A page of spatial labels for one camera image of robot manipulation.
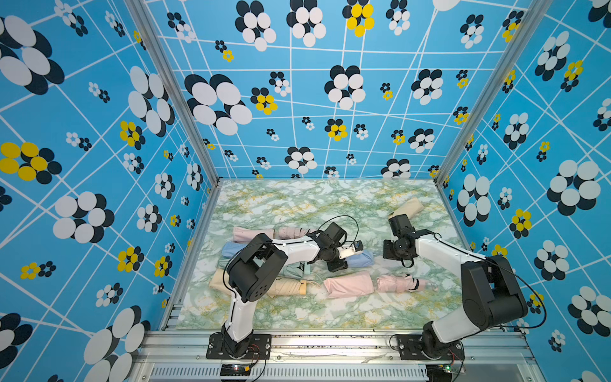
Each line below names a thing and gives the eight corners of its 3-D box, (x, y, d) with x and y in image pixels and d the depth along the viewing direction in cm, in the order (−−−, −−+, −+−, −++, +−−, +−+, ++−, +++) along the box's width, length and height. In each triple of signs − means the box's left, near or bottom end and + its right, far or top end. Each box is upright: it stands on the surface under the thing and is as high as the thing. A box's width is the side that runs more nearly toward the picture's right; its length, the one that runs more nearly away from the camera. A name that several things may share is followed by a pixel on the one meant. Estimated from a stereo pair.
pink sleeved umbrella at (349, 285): (327, 300, 84) (328, 297, 82) (324, 280, 89) (324, 278, 87) (374, 292, 86) (376, 289, 84) (368, 273, 90) (370, 270, 88)
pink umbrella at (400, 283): (377, 293, 86) (379, 289, 82) (374, 278, 89) (377, 274, 86) (423, 293, 86) (428, 289, 82) (419, 278, 89) (423, 274, 86)
